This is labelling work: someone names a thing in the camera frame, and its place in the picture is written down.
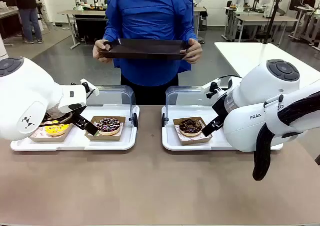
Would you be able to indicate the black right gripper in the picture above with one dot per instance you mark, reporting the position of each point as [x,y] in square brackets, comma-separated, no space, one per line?
[220,108]

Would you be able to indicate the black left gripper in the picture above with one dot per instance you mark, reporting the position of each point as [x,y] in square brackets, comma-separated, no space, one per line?
[80,112]

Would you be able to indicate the cardboard tray of yellow donut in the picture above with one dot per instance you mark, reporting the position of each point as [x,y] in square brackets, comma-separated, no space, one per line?
[62,137]

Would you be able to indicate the yellow sprinkled donut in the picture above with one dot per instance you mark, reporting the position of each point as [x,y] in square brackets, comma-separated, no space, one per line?
[57,130]

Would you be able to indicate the dark brown serving tray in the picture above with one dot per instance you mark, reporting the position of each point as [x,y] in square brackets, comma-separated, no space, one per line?
[145,50]

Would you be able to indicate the person's left forearm blue sleeve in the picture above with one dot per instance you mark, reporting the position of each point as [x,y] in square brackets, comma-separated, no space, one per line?
[188,31]

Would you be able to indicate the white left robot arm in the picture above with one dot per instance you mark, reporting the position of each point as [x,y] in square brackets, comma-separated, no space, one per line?
[25,93]

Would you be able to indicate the person's right forearm blue sleeve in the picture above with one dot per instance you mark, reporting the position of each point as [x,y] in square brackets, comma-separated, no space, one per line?
[110,32]

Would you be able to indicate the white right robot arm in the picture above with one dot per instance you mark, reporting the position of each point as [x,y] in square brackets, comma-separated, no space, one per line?
[260,106]

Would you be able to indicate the cardboard tray of striped donut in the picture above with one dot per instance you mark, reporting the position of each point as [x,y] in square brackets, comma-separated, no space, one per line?
[91,135]

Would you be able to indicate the chocolate donut with white stripes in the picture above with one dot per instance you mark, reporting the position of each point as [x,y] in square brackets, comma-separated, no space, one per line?
[108,126]

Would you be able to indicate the chocolate donut with sprinkles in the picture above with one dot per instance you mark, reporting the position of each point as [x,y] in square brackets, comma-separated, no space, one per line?
[190,130]

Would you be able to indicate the cardboard tray of chocolate donut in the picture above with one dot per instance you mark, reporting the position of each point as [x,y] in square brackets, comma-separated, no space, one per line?
[192,140]

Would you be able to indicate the person's black trousers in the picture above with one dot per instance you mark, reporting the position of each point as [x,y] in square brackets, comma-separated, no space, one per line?
[150,93]

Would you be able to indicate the background person in jeans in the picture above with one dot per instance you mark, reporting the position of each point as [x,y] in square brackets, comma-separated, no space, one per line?
[30,16]

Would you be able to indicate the person torso blue shirt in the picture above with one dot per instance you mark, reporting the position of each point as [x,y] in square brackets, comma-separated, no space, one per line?
[150,14]

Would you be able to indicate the person's left hand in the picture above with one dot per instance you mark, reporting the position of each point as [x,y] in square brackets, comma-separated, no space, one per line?
[195,51]

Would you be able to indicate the person's right hand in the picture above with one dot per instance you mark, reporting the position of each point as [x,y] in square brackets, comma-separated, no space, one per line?
[98,49]

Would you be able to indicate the white display tray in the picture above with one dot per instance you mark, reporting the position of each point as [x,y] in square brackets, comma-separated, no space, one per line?
[172,141]
[75,142]

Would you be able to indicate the clear plastic display lid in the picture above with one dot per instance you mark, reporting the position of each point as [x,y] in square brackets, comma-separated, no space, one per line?
[115,96]
[185,98]

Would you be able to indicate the background desk with black panel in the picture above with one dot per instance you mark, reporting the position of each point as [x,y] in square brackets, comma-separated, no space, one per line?
[87,24]

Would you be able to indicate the black office chair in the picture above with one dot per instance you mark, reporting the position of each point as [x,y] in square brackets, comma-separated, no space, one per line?
[203,21]

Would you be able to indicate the background wooden top desk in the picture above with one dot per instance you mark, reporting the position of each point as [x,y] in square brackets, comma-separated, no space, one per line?
[262,19]

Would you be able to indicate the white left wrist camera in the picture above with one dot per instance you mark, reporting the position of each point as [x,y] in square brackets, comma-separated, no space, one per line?
[91,88]

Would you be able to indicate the black camera stand pole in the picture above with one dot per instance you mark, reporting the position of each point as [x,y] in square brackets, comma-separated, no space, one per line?
[276,11]

